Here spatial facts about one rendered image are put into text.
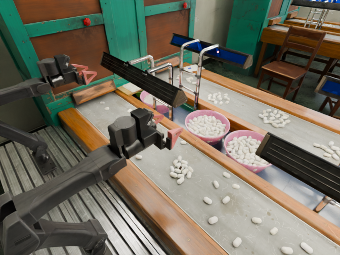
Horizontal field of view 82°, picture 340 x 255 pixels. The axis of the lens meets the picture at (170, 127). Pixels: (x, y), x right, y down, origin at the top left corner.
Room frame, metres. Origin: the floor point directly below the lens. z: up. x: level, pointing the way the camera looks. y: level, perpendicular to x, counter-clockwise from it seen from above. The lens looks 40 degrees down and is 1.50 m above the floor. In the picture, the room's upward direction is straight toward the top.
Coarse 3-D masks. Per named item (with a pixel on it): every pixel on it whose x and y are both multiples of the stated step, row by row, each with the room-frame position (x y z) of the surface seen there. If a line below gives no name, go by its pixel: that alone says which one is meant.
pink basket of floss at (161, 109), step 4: (144, 92) 1.30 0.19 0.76; (140, 96) 1.22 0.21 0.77; (144, 96) 1.28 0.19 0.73; (148, 104) 1.12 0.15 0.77; (152, 108) 1.12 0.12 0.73; (160, 108) 1.12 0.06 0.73; (164, 108) 1.13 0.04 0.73; (168, 108) 1.15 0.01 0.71; (160, 112) 1.13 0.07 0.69; (164, 112) 1.14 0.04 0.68
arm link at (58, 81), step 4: (48, 76) 0.82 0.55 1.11; (52, 76) 0.84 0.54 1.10; (56, 76) 0.84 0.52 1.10; (60, 76) 0.85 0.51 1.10; (48, 80) 0.82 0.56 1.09; (52, 80) 0.82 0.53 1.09; (56, 80) 0.83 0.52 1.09; (60, 80) 0.84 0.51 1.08; (52, 84) 0.82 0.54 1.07; (56, 84) 0.82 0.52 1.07; (60, 84) 0.83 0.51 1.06; (64, 84) 0.85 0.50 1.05
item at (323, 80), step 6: (324, 78) 0.82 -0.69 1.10; (330, 78) 0.80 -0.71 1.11; (336, 78) 0.79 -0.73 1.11; (318, 84) 0.81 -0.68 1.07; (324, 84) 0.80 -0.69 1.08; (330, 84) 0.79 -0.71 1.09; (336, 84) 0.78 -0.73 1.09; (318, 90) 0.79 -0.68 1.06; (324, 90) 0.78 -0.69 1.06; (330, 90) 0.77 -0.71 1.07; (336, 90) 0.76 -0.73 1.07; (330, 96) 0.76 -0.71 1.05; (336, 96) 0.74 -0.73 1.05
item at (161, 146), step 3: (150, 126) 0.47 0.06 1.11; (159, 132) 0.45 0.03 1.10; (159, 135) 0.44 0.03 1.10; (162, 135) 0.44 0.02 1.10; (138, 138) 0.43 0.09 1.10; (159, 138) 0.44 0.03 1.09; (162, 138) 0.44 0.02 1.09; (141, 141) 0.42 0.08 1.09; (156, 141) 0.45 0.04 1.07; (159, 141) 0.44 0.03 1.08; (141, 144) 0.41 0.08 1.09; (150, 144) 0.43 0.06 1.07; (156, 144) 0.45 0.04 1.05; (159, 144) 0.44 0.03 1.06; (162, 144) 0.44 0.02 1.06; (147, 147) 0.43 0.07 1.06; (159, 147) 0.44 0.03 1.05; (162, 147) 0.44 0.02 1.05
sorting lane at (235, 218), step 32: (96, 128) 0.90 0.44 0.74; (160, 128) 0.90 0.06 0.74; (160, 160) 0.65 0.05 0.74; (192, 160) 0.65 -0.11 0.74; (192, 192) 0.47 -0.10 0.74; (224, 192) 0.47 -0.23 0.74; (256, 192) 0.47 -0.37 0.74; (224, 224) 0.33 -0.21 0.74; (256, 224) 0.33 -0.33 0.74; (288, 224) 0.33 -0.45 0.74
